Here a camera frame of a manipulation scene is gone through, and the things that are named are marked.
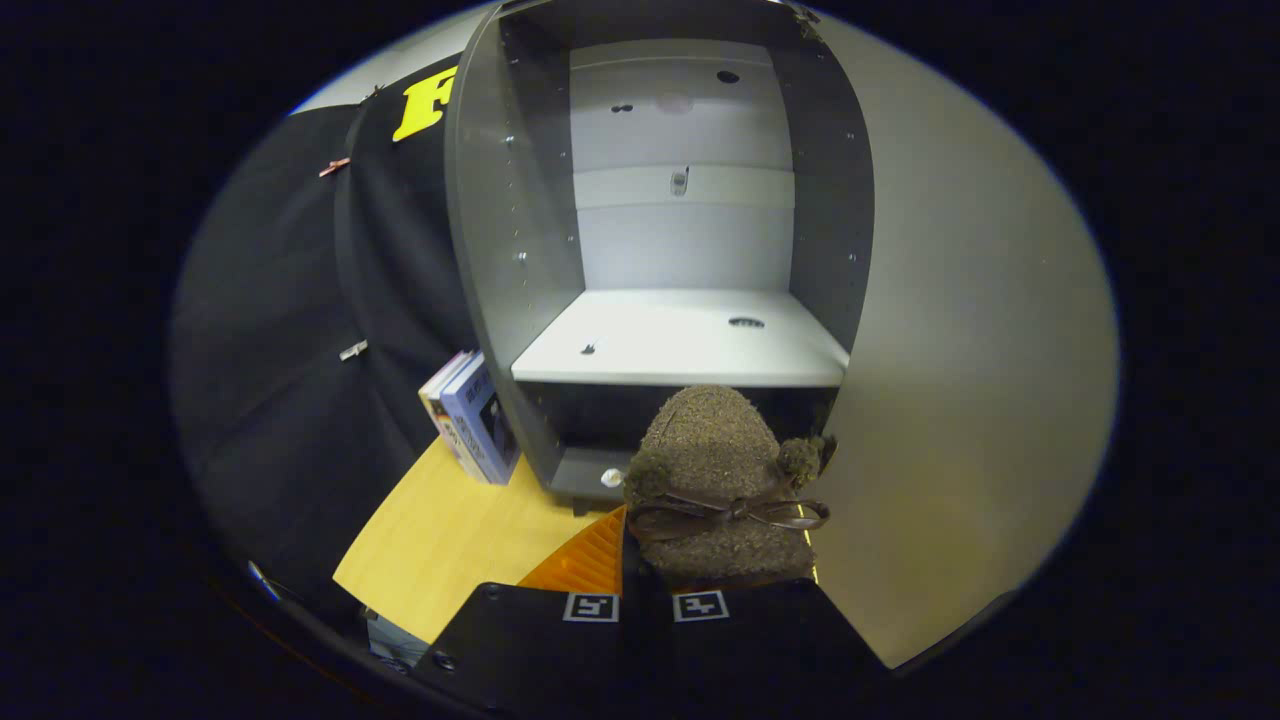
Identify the white clip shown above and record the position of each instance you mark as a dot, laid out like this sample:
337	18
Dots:
353	350

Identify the grey shoe cabinet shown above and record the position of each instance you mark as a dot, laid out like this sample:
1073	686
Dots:
680	340

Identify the red clothespin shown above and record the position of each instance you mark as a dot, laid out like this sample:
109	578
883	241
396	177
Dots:
335	167

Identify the white cover book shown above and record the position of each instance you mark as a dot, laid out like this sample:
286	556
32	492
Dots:
440	395

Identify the blue cover book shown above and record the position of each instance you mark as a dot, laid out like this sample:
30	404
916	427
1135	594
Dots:
485	425

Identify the brown fuzzy shoe with bow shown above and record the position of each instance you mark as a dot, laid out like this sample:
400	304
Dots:
715	450

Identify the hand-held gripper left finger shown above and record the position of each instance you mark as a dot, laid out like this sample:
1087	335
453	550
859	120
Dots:
540	650

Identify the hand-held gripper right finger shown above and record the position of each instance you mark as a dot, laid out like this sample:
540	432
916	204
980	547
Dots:
760	650

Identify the black backdrop cloth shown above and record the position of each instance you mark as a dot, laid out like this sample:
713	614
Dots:
280	350

